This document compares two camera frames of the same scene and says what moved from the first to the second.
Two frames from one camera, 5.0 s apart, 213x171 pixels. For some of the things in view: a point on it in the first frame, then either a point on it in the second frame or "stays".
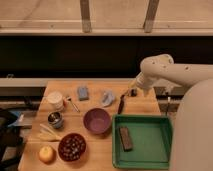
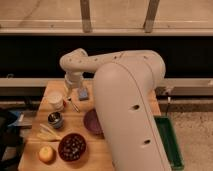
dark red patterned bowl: [71, 146] stays
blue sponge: [83, 93] stays
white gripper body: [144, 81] → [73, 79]
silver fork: [69, 99] stays
